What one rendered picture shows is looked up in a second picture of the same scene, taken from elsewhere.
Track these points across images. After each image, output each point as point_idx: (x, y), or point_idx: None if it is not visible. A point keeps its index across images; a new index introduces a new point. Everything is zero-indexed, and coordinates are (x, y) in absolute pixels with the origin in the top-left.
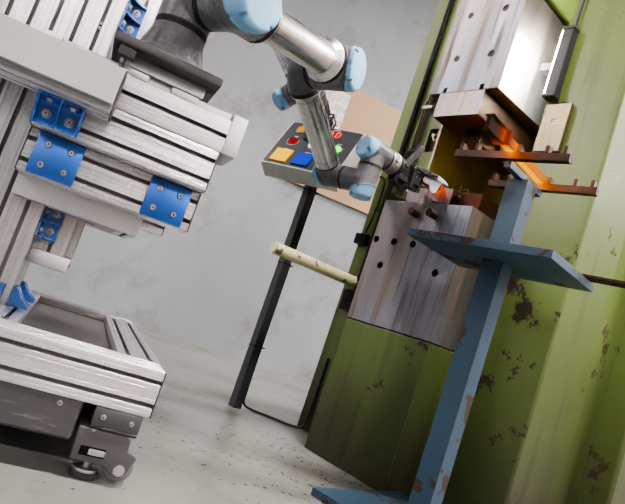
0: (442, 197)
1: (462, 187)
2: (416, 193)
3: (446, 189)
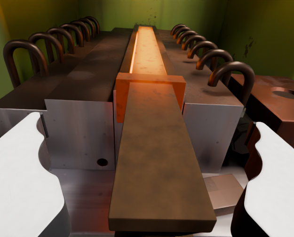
0: (191, 138)
1: (254, 77)
2: (48, 123)
3: (206, 108)
